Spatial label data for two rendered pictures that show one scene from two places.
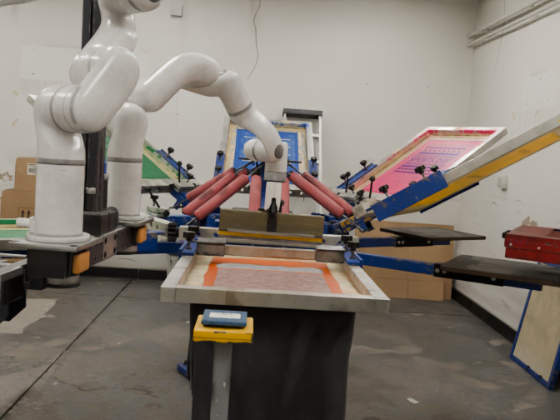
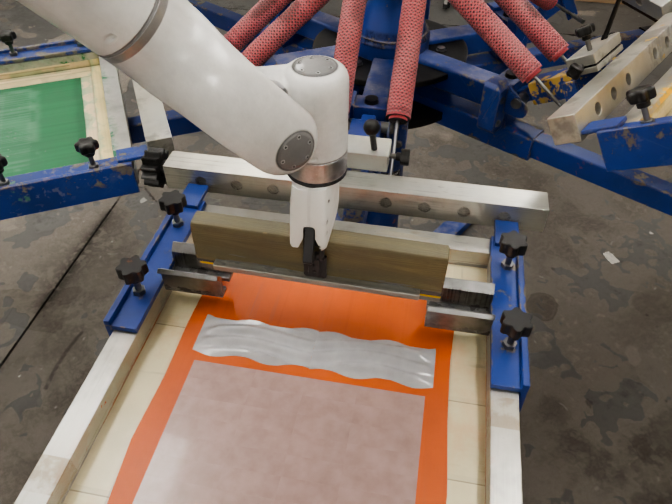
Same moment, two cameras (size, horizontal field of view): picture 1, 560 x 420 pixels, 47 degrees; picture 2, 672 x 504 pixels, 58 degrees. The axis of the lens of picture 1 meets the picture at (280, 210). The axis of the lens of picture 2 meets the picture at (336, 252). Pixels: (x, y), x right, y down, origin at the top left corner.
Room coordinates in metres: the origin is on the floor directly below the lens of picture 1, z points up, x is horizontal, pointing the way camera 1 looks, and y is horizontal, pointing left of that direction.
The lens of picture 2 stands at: (1.61, -0.14, 1.69)
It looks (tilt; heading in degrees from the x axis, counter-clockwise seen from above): 44 degrees down; 13
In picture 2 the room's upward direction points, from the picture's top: straight up
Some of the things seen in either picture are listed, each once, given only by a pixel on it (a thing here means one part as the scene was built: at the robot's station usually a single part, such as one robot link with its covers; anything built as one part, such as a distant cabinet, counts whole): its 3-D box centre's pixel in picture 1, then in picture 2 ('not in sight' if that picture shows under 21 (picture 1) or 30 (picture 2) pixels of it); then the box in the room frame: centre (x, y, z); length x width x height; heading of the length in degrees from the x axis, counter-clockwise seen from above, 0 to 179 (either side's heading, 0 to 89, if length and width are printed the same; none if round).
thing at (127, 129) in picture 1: (123, 132); not in sight; (1.77, 0.44, 1.37); 0.13 x 0.10 x 0.16; 47
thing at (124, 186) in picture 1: (117, 189); not in sight; (1.76, 0.45, 1.21); 0.16 x 0.13 x 0.15; 87
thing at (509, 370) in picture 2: (348, 262); (504, 314); (2.25, -0.25, 0.98); 0.30 x 0.05 x 0.07; 3
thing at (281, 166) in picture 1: (266, 155); (282, 112); (2.17, 0.06, 1.33); 0.15 x 0.10 x 0.11; 137
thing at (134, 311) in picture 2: (190, 252); (163, 267); (2.23, 0.30, 0.98); 0.30 x 0.05 x 0.07; 3
